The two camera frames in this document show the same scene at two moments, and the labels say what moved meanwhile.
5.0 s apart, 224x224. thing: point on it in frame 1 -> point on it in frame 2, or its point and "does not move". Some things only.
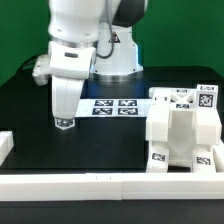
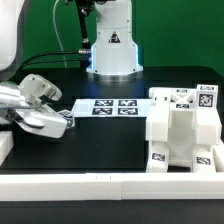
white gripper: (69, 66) -> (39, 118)
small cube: (207, 96) does not move
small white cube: (158, 157) does not move
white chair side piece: (161, 103) does not move
